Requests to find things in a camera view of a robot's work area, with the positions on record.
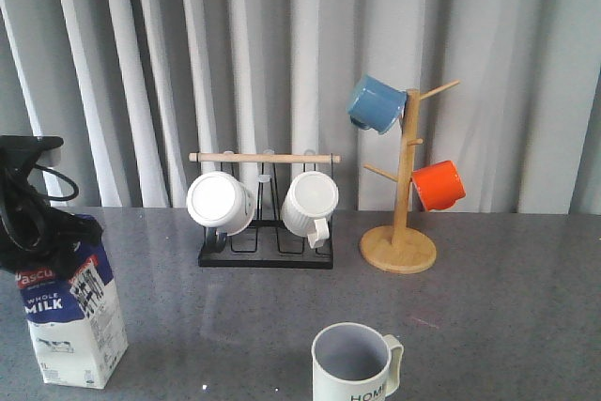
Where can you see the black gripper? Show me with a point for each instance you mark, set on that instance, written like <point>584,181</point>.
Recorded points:
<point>34,235</point>

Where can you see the blue white milk carton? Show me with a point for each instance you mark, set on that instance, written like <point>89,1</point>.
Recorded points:
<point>76,325</point>

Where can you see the cream HOME mug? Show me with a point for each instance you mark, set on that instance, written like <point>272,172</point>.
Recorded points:
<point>351,361</point>

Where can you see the smooth white mug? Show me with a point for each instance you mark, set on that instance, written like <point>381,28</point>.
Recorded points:
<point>217,200</point>

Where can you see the grey pleated curtain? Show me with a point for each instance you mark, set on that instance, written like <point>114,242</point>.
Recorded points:
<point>135,86</point>

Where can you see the ribbed white mug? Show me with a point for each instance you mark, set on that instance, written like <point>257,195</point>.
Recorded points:
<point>309,203</point>

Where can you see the wooden mug tree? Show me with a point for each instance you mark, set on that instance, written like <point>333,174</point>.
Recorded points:
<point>398,248</point>

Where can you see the blue mug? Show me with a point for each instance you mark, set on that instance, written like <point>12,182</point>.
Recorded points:
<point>375,105</point>

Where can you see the orange mug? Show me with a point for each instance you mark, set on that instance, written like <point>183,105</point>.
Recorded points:
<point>438,185</point>

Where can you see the black wire mug rack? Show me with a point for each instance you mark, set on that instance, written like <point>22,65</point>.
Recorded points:
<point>266,242</point>

